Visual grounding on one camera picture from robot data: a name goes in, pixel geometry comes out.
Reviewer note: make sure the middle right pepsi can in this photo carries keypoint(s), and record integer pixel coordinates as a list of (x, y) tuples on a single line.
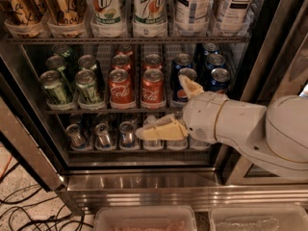
[(215, 61)]

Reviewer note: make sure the left la croix can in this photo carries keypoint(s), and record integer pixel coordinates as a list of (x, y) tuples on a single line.
[(23, 12)]

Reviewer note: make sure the right la croix can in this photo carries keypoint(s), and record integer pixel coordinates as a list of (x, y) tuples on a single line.
[(67, 12)]

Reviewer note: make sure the middle right green can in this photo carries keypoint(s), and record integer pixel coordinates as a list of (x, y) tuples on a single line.
[(89, 62)]

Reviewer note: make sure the front left green can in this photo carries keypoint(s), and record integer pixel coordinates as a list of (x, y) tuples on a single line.
[(55, 87)]

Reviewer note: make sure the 7up can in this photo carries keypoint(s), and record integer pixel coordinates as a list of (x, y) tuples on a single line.
[(107, 12), (149, 12)]

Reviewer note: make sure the middle left pepsi can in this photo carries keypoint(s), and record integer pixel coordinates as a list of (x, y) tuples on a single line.
[(180, 61)]

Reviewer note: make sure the right 7up can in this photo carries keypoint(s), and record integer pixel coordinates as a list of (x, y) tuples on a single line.
[(149, 12)]

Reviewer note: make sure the middle wire shelf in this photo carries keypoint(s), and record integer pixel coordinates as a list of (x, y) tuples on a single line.
[(134, 110)]

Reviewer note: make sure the middle left green can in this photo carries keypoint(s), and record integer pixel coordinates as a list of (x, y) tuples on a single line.
[(60, 64)]

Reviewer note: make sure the right teas tea bottle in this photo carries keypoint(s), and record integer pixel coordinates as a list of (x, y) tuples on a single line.
[(231, 11)]

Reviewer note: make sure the top wire shelf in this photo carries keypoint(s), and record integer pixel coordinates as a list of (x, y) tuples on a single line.
[(167, 40)]

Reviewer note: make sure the left clear plastic bin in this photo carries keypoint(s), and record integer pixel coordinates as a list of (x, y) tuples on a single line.
[(151, 218)]

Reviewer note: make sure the wire shelf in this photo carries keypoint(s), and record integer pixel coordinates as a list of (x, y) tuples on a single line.
[(134, 110), (167, 40)]

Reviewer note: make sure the green can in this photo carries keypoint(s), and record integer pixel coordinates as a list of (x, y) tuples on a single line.
[(89, 62), (88, 87), (65, 51), (55, 87), (60, 64)]

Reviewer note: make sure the open fridge door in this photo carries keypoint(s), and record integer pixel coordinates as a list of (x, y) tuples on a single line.
[(16, 134)]

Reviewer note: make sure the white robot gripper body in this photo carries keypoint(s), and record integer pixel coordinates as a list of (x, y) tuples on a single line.
[(200, 115)]

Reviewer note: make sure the middle silver slim can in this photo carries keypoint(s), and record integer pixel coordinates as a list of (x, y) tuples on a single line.
[(102, 135)]

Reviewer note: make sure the front left pepsi can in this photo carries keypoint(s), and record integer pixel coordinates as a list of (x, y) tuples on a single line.
[(178, 92)]

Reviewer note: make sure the right water bottle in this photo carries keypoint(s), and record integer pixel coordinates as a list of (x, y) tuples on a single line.
[(199, 145)]

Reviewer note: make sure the rear right pepsi can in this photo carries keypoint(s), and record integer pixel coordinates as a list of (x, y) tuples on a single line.
[(209, 48)]

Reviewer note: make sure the coke can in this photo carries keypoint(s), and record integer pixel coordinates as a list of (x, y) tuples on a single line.
[(122, 62), (152, 61), (120, 86), (125, 49), (152, 86)]

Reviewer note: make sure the pepsi can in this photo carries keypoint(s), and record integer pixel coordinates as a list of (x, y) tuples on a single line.
[(180, 61), (178, 92), (209, 48), (218, 80), (215, 61)]

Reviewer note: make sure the left teas tea bottle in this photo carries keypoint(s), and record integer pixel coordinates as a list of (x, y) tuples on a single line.
[(191, 11)]

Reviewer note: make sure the front right green can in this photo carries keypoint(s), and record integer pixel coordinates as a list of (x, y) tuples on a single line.
[(88, 87)]

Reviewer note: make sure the teas tea bottle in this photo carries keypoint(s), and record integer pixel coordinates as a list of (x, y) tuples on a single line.
[(231, 11), (191, 11)]

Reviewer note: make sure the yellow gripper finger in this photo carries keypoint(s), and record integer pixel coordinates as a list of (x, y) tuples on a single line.
[(190, 87), (166, 128)]

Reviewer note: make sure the left silver slim can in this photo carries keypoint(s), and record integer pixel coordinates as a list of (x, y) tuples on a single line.
[(75, 135)]

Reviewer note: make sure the la croix can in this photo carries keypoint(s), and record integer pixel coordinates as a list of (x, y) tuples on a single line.
[(67, 12), (23, 12)]

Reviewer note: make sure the front right pepsi can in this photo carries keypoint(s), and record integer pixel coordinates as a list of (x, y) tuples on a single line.
[(218, 80)]

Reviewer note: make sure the left 7up can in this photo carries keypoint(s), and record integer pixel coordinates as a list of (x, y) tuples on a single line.
[(107, 12)]

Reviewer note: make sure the rear green can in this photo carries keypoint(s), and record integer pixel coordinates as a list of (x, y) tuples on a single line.
[(65, 51)]

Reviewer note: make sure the right fridge glass door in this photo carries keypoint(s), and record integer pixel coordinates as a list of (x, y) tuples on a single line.
[(275, 61)]

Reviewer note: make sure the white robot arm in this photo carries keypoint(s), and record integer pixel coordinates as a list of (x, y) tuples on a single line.
[(272, 137)]

